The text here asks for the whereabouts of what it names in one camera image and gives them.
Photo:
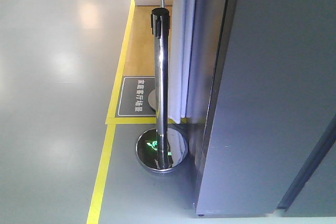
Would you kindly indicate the chrome stanchion post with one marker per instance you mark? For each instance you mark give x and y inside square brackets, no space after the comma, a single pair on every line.
[163,148]

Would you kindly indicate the fridge door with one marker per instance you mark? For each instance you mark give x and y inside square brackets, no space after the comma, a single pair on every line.
[262,104]

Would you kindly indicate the grey floor sign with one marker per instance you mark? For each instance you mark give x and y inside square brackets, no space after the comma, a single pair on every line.
[133,100]

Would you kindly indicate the white curtain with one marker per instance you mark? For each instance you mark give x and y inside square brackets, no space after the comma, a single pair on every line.
[180,57]

